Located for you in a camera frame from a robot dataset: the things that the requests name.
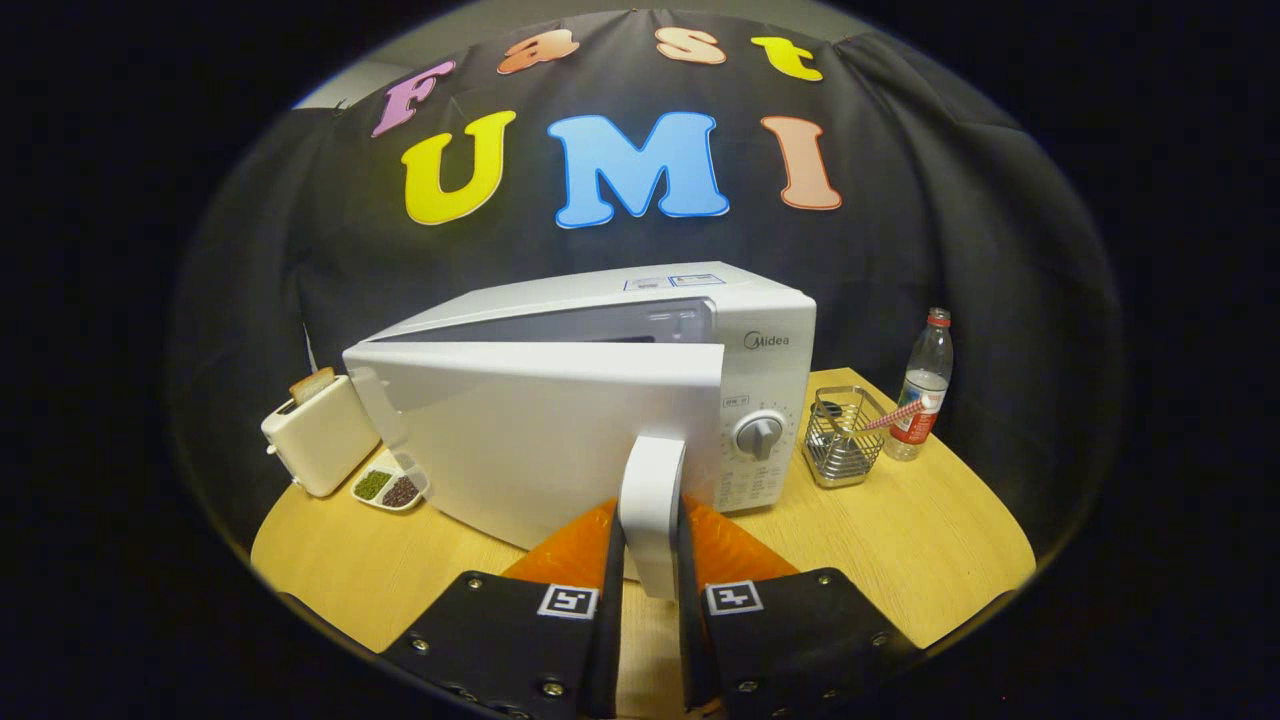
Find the white toaster oven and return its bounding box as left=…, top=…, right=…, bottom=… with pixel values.
left=342, top=261, right=817, bottom=601

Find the red striped straw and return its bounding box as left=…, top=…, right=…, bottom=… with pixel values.
left=862, top=398, right=926, bottom=433

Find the clear plastic water bottle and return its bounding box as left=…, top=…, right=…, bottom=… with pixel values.
left=884, top=308, right=955, bottom=462

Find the white divided bean dish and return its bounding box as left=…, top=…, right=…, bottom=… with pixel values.
left=351, top=452, right=431, bottom=512

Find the cream pop-up toaster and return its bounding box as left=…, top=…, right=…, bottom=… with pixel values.
left=261, top=375, right=383, bottom=499

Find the metal wire basket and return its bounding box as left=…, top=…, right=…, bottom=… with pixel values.
left=802, top=386, right=893, bottom=489

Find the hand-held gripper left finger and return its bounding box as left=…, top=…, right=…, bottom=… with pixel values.
left=380, top=497, right=629, bottom=720

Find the toast slice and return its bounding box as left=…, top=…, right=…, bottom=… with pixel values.
left=289, top=366, right=337, bottom=406

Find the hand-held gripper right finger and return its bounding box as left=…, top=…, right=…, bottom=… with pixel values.
left=678, top=495, right=926, bottom=720

